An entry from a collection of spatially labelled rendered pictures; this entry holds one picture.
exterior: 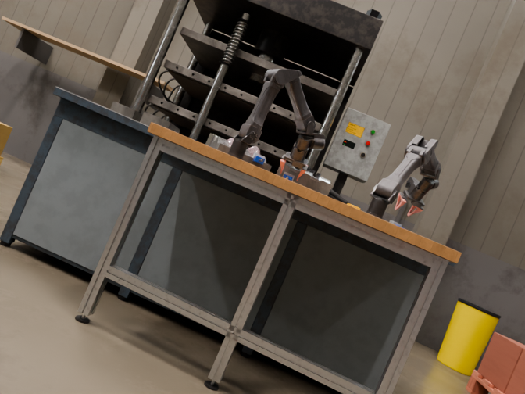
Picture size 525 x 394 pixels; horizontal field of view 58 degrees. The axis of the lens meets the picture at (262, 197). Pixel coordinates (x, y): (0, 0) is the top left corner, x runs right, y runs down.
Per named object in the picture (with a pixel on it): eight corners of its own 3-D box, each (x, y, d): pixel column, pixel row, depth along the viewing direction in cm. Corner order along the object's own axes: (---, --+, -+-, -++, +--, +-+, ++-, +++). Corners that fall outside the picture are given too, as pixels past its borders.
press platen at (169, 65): (318, 130, 304) (321, 123, 304) (162, 66, 312) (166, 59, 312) (313, 147, 377) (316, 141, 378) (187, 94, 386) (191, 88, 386)
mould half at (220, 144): (266, 177, 220) (276, 155, 220) (215, 154, 214) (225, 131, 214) (248, 173, 269) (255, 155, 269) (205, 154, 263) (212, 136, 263)
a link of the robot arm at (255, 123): (248, 144, 200) (280, 73, 201) (255, 145, 194) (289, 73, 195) (236, 137, 196) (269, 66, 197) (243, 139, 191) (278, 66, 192)
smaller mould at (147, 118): (165, 135, 241) (170, 122, 241) (138, 123, 242) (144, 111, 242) (175, 141, 261) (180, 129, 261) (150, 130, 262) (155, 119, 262)
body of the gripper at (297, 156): (286, 154, 217) (291, 140, 214) (306, 163, 217) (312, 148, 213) (283, 159, 212) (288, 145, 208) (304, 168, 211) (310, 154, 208)
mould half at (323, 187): (324, 202, 221) (336, 175, 221) (273, 180, 223) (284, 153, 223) (319, 204, 271) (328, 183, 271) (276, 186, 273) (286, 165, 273)
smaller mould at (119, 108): (130, 120, 247) (135, 110, 247) (108, 111, 248) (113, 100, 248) (141, 127, 264) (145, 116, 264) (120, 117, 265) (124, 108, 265)
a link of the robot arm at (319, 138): (314, 148, 219) (318, 122, 217) (325, 151, 211) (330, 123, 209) (293, 146, 213) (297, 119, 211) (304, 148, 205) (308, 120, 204)
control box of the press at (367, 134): (300, 336, 303) (392, 123, 304) (257, 316, 305) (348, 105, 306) (300, 327, 325) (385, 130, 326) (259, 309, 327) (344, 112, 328)
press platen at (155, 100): (302, 167, 303) (305, 159, 304) (148, 101, 312) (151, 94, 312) (301, 176, 377) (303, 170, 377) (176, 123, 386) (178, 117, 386)
